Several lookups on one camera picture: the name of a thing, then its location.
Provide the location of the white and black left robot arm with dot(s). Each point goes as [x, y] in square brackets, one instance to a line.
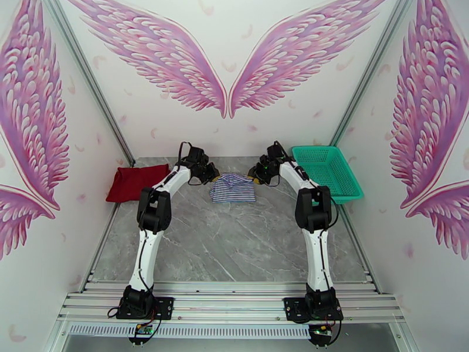
[144, 259]

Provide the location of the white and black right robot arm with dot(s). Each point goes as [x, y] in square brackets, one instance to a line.
[318, 259]

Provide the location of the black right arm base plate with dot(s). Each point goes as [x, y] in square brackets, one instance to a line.
[293, 308]

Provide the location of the aluminium rail frame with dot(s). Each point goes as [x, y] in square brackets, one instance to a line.
[227, 307]

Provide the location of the aluminium corner post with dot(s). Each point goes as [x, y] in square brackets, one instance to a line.
[373, 68]
[88, 74]

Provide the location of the blue white striped garment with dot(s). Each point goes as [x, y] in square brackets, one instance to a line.
[232, 189]

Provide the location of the teal plastic basket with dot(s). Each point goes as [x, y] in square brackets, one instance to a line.
[329, 171]

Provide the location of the red garment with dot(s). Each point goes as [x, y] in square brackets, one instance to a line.
[128, 182]

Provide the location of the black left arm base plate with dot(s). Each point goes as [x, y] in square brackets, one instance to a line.
[163, 307]

